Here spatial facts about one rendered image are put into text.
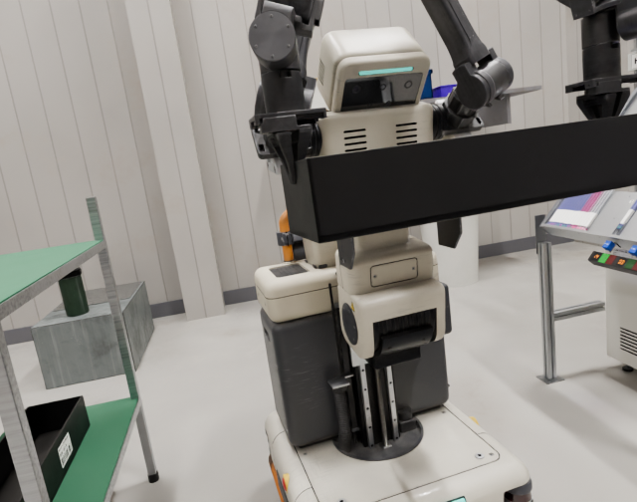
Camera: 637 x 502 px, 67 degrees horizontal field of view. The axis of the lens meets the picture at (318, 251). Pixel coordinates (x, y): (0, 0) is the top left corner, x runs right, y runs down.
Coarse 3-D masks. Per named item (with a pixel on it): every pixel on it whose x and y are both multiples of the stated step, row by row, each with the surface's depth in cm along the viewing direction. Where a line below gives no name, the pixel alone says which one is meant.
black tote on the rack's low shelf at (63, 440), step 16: (64, 400) 158; (80, 400) 156; (32, 416) 156; (48, 416) 158; (64, 416) 159; (80, 416) 153; (32, 432) 155; (48, 432) 158; (64, 432) 139; (80, 432) 151; (0, 448) 135; (48, 448) 148; (64, 448) 137; (0, 464) 133; (48, 464) 125; (64, 464) 135; (0, 480) 132; (16, 480) 133; (48, 480) 124; (0, 496) 127; (16, 496) 126
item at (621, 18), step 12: (576, 0) 78; (588, 0) 76; (600, 0) 81; (612, 0) 76; (624, 0) 75; (636, 0) 74; (576, 12) 79; (588, 12) 77; (624, 12) 75; (636, 12) 74; (624, 24) 76; (636, 24) 74; (624, 36) 77; (636, 36) 76
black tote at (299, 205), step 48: (432, 144) 66; (480, 144) 68; (528, 144) 70; (576, 144) 72; (624, 144) 75; (288, 192) 75; (336, 192) 63; (384, 192) 64; (432, 192) 66; (480, 192) 68; (528, 192) 71; (576, 192) 73; (336, 240) 63
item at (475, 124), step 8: (448, 96) 112; (456, 96) 108; (440, 104) 115; (448, 104) 111; (456, 104) 108; (448, 112) 110; (456, 112) 109; (464, 112) 109; (472, 112) 109; (448, 120) 111; (456, 120) 110; (464, 120) 110; (472, 120) 111; (480, 120) 115; (448, 128) 112; (456, 128) 112; (464, 128) 113; (472, 128) 114; (480, 128) 114
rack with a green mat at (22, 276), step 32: (96, 224) 164; (0, 256) 157; (32, 256) 146; (64, 256) 136; (0, 288) 100; (32, 288) 100; (0, 320) 85; (0, 352) 83; (128, 352) 174; (0, 384) 84; (128, 384) 175; (0, 416) 85; (96, 416) 167; (128, 416) 164; (32, 448) 88; (96, 448) 146; (32, 480) 88; (64, 480) 132; (96, 480) 131
